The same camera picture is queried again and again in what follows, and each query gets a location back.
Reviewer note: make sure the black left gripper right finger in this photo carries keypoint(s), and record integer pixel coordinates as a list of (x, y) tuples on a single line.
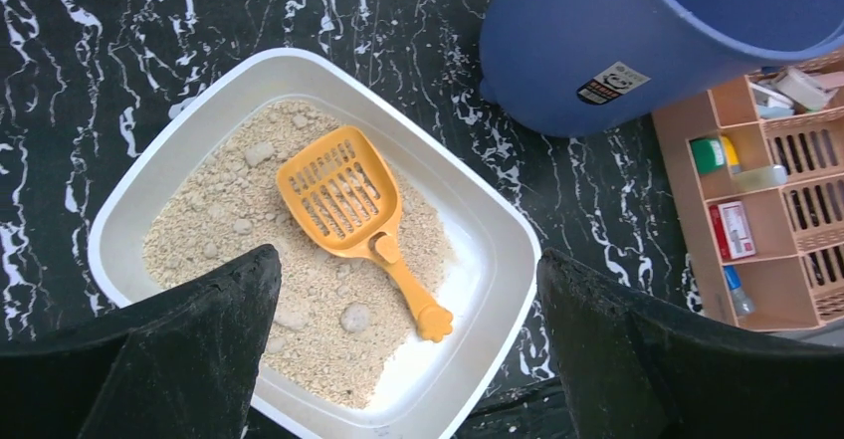
[(634, 366)]

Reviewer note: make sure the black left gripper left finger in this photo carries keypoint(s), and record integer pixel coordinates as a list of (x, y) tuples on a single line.
[(180, 364)]

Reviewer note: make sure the yellow slotted litter scoop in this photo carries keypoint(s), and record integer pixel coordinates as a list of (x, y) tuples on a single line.
[(344, 196)]

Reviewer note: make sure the white plastic litter box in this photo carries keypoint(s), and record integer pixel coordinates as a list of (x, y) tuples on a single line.
[(428, 389)]

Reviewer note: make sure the red white small box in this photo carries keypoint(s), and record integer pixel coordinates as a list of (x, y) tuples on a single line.
[(732, 232)]

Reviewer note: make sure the blue capped small bottle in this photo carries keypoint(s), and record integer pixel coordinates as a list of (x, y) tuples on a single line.
[(742, 303)]

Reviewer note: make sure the green yellow small container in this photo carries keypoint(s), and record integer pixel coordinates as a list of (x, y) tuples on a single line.
[(711, 154)]

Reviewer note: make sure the orange plastic file organizer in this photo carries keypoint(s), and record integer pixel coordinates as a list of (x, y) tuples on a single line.
[(787, 129)]

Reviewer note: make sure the blue plastic bucket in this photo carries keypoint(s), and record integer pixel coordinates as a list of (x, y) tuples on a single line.
[(570, 68)]

